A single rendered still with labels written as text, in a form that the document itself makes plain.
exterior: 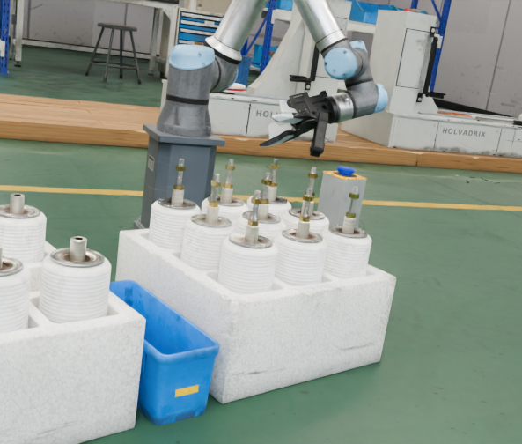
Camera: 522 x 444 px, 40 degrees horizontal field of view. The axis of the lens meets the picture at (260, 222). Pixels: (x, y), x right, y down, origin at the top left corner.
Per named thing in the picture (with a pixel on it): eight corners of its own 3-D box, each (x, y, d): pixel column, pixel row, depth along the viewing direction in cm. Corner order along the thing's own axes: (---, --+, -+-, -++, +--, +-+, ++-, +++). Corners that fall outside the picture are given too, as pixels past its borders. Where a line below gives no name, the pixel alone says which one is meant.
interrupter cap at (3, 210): (-15, 209, 118) (-14, 204, 118) (30, 206, 123) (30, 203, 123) (1, 222, 113) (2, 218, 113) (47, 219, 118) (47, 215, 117)
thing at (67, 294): (25, 366, 106) (31, 250, 101) (84, 354, 112) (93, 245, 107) (50, 395, 99) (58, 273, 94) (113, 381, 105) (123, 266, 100)
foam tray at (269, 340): (111, 314, 145) (119, 230, 140) (259, 291, 169) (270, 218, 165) (222, 405, 116) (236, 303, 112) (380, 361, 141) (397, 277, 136)
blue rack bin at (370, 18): (338, 20, 697) (341, -2, 692) (371, 25, 712) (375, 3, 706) (362, 22, 653) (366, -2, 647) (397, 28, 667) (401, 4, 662)
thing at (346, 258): (333, 333, 133) (349, 242, 129) (297, 314, 140) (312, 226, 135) (366, 325, 140) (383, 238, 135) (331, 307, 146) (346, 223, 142)
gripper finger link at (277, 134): (257, 133, 191) (287, 116, 188) (265, 151, 189) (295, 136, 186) (253, 129, 188) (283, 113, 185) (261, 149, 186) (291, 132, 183)
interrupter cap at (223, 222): (182, 221, 127) (182, 218, 127) (204, 215, 134) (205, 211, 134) (217, 232, 124) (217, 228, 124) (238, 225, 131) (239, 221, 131)
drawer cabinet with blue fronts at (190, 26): (157, 76, 721) (164, 6, 703) (201, 81, 740) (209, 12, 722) (172, 83, 669) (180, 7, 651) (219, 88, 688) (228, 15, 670)
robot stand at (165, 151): (132, 225, 207) (143, 123, 199) (193, 226, 214) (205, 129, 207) (148, 246, 191) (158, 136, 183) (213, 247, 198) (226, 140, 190)
